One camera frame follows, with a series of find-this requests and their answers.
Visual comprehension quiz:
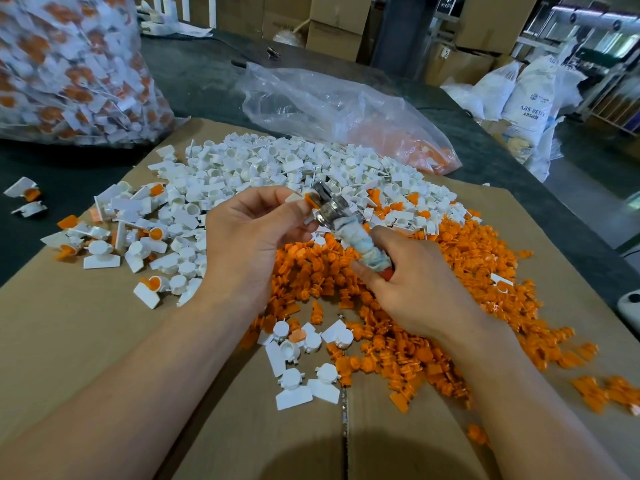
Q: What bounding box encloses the person's left hand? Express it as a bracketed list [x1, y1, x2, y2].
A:
[202, 185, 321, 315]

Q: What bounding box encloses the person's right hand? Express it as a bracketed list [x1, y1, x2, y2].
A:
[349, 226, 496, 348]

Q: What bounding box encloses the white and orange plastic part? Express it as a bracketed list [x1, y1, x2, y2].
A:
[285, 191, 321, 210]

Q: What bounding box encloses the metal tool with cloth-wrapped handle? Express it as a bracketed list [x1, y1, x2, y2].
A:
[304, 181, 396, 283]

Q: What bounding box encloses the person's left forearm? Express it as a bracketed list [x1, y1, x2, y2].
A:
[0, 289, 273, 480]

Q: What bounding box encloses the person's right forearm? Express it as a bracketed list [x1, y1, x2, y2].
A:
[440, 315, 628, 480]

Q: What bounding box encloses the pile of white plastic caps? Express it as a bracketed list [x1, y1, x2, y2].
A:
[40, 132, 483, 413]

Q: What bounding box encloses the pile of orange plastic inserts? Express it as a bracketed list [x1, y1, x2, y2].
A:
[239, 192, 640, 445]

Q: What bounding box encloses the crumpled clear plastic bag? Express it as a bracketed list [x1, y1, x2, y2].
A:
[235, 62, 463, 176]

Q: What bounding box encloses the white woven sack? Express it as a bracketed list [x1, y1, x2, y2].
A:
[441, 60, 522, 121]

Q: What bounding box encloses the white printed resin sack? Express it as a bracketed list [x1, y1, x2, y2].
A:
[500, 54, 587, 183]

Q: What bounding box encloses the white plastic pieces heap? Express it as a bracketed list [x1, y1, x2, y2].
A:
[136, 0, 214, 38]

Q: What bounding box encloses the brown cardboard sheet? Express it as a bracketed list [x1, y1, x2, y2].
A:
[0, 117, 640, 480]

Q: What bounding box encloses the large brown cardboard box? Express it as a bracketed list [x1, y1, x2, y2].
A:
[454, 0, 541, 55]

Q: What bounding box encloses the white rounded device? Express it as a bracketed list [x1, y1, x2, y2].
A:
[616, 289, 640, 336]

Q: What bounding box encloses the clear bag of assembled parts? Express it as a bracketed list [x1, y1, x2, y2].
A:
[0, 0, 177, 148]

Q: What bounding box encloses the metal rack frame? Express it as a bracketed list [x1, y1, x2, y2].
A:
[515, 0, 640, 136]

